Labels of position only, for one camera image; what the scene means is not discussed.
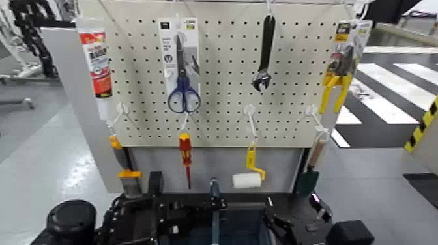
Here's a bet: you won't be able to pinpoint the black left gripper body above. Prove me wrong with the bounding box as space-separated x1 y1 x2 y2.
158 194 227 245

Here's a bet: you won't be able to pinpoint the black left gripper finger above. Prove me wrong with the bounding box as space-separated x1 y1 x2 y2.
147 170 165 198

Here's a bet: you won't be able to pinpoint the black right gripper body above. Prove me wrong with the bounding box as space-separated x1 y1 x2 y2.
265 205 330 245

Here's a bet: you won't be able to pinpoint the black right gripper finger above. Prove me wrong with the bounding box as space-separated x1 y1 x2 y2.
308 192 334 224

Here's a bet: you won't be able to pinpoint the dark blue crate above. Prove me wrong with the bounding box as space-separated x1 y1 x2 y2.
209 177 272 245

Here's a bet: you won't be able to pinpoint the red yellow screwdriver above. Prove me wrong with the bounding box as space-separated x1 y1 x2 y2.
178 132 193 190

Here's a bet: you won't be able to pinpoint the white perforated pegboard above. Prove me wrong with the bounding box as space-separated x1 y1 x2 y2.
101 0 357 149

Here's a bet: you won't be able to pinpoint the grey tool stand panel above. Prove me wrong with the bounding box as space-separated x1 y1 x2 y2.
40 27 304 194

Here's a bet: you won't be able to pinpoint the blue scissors in package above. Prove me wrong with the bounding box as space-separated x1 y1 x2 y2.
157 17 202 115

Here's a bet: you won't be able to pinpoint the yellow black striped barrier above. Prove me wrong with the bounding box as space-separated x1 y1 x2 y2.
403 96 438 153

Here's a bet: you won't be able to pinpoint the red white sealant tube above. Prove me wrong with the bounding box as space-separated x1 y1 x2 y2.
76 18 115 121

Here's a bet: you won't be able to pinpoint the yellow pliers in package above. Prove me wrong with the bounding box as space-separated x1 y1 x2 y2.
318 20 373 115

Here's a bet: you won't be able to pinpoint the black adjustable wrench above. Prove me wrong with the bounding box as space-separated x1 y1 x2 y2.
250 14 276 93

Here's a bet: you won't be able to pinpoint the green trowel wooden handle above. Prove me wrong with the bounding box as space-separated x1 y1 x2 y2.
295 138 328 197

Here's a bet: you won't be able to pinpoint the orange handled putty scraper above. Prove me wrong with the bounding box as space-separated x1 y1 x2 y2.
109 134 144 199

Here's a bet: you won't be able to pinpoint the yellow handled paint roller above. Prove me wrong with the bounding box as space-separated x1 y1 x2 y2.
232 143 267 189

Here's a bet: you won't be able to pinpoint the white metal machine frame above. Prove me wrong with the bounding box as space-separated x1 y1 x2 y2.
0 5 44 83

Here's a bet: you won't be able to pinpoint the black cable drag chain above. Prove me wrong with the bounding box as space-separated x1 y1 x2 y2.
8 0 58 79

